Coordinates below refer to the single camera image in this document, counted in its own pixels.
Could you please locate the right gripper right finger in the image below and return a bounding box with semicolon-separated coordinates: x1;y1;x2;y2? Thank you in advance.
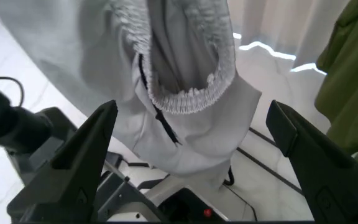
265;99;358;222

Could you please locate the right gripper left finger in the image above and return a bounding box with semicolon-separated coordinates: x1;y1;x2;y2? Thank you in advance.
6;99;119;222

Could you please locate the white curtain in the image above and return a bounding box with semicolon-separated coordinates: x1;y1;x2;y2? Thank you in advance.
227;0;351;68

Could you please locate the black cable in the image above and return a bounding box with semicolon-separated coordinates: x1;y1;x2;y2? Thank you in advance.
0;76;25;108
221;166;259;222

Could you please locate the black clothes rack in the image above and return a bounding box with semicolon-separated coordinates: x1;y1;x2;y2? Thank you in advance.
0;0;305;196

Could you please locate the pale grey garment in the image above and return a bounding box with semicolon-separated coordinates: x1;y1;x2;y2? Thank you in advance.
0;0;263;188

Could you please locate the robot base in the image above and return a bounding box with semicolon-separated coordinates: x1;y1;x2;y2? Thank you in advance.
7;106;230;222

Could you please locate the green printed garment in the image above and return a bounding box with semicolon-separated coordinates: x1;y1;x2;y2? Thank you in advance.
313;0;358;178

